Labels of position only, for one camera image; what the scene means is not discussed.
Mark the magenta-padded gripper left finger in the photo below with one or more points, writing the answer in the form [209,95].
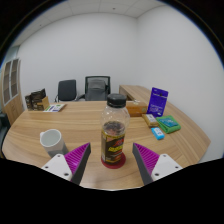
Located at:
[76,158]

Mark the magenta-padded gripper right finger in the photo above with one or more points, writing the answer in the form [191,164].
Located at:
[146,158]

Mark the clear drink bottle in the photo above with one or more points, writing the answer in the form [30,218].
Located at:
[114,133]

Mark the small blue box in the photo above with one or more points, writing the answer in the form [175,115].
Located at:
[157,133]

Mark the white mug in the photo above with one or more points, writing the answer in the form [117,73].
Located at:
[52,141]

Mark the small yellow box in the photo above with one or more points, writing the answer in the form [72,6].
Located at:
[150,120]

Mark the green flat box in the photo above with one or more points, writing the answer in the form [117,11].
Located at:
[168,124]

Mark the orange-brown box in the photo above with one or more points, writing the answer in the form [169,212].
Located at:
[137,109]

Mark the white printed leaflet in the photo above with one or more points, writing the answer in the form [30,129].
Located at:
[54,107]

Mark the purple standing card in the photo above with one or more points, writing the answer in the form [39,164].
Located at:
[157,101]

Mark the kraft cardboard box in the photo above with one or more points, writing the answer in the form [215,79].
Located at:
[42,105]

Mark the wooden side desk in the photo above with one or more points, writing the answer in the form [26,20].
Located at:
[133,91]

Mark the black office chair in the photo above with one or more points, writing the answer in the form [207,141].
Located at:
[66,90]

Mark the grey mesh office chair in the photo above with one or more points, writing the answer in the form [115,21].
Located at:
[96,90]

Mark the small upright brown box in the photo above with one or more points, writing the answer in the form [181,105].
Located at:
[28,102]

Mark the dark brown box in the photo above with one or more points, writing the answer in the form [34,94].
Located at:
[38,94]

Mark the black leather sofa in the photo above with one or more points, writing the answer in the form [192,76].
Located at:
[3,125]

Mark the wooden glass-door cabinet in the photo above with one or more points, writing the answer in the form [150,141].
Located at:
[14,106]

